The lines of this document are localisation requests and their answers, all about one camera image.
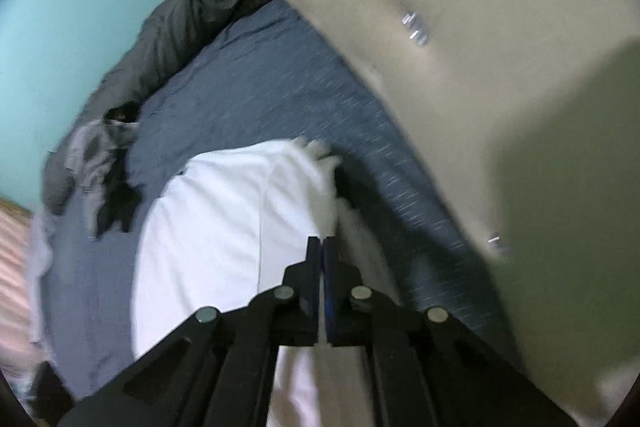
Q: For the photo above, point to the bed with blue sheet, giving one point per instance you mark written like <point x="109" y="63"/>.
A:
<point x="280" y="92"/>

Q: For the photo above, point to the grey garment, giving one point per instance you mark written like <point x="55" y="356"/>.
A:
<point x="92" y="157"/>

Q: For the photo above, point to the wooden window frame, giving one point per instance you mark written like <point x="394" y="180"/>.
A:
<point x="15" y="206"/>

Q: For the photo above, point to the dark grey rolled duvet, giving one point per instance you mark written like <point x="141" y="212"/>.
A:
<point x="190" y="22"/>

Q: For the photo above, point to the white polo shirt black trim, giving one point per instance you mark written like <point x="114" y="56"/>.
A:
<point x="215" y="232"/>

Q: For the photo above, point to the black garment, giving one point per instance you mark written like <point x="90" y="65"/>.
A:
<point x="117" y="202"/>

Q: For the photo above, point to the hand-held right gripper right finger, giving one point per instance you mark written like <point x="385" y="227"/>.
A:
<point x="330" y="302"/>

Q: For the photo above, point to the light grey blanket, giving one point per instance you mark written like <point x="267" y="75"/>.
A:
<point x="40" y="267"/>

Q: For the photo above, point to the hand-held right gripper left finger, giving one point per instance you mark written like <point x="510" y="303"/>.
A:
<point x="312" y="297"/>

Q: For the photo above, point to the cream tufted headboard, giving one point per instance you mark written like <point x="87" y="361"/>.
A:
<point x="450" y="57"/>

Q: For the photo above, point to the pink striped curtain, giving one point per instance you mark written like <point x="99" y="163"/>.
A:
<point x="15" y="287"/>

